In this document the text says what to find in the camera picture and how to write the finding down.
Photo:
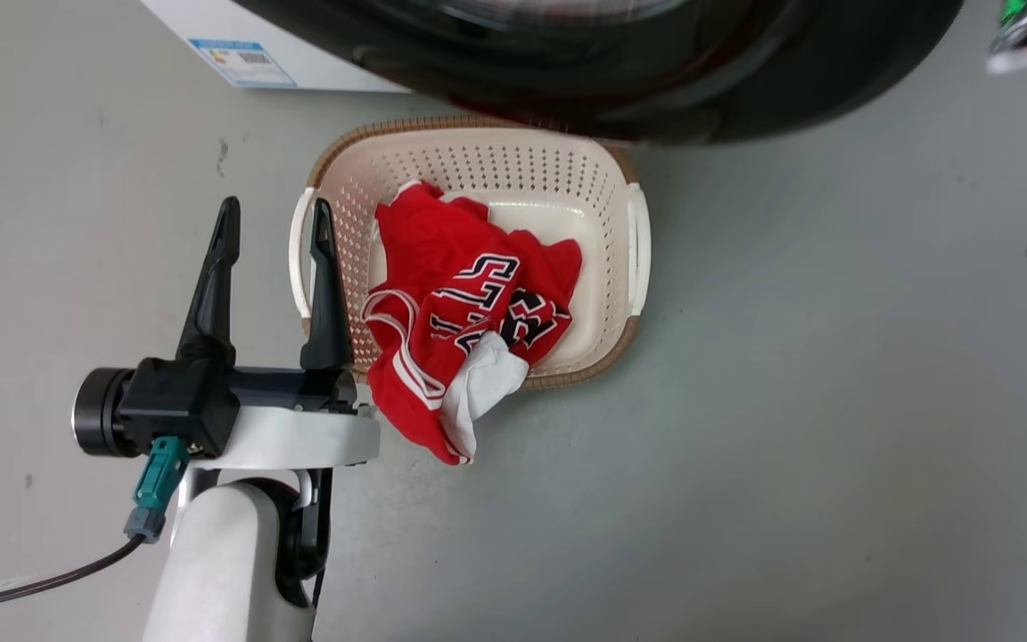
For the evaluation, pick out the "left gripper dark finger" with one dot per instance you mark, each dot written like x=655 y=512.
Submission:
x=326 y=303
x=210 y=294

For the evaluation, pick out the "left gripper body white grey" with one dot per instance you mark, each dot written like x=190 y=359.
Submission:
x=299 y=435

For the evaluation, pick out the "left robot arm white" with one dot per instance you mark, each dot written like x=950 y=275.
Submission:
x=224 y=571

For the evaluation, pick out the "white washing machine body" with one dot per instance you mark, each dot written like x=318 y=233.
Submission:
x=210 y=22

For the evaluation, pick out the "black round washing machine door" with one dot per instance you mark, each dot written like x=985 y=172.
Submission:
x=656 y=71

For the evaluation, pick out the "red basketball jersey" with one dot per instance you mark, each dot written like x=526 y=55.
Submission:
x=460 y=285

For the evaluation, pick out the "white cloth garment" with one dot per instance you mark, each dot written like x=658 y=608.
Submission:
x=482 y=379

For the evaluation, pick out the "blue white energy label sticker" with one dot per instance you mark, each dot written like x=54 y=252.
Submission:
x=244 y=62

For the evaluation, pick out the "cream perforated laundry basket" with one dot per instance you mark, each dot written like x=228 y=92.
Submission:
x=567 y=169

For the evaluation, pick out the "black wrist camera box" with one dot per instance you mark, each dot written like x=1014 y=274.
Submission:
x=170 y=406

